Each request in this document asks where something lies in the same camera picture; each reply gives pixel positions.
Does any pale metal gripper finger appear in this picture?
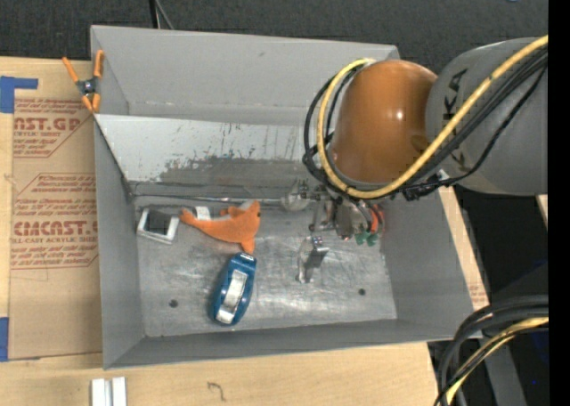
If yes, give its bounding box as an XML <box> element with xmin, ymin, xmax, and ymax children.
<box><xmin>281</xmin><ymin>179</ymin><xmax>314</xmax><ymax>212</ymax></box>
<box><xmin>296</xmin><ymin>235</ymin><xmax>331</xmax><ymax>285</ymax></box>

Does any grey metal bin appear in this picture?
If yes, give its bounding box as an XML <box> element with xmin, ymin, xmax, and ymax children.
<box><xmin>90</xmin><ymin>24</ymin><xmax>476</xmax><ymax>370</ymax></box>

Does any orange plush toy animal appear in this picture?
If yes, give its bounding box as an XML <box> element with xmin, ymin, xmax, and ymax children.
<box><xmin>179</xmin><ymin>199</ymin><xmax>263</xmax><ymax>256</ymax></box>

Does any blue tape dispenser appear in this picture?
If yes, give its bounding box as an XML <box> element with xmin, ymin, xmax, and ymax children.
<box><xmin>208</xmin><ymin>252</ymin><xmax>258</xmax><ymax>327</ymax></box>

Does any brown cardboard board, red print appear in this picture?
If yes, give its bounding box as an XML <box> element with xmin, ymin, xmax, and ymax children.
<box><xmin>0</xmin><ymin>55</ymin><xmax>492</xmax><ymax>363</ymax></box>

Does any white square frame box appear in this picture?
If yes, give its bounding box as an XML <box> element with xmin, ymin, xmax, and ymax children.
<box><xmin>136</xmin><ymin>207</ymin><xmax>181</xmax><ymax>246</ymax></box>

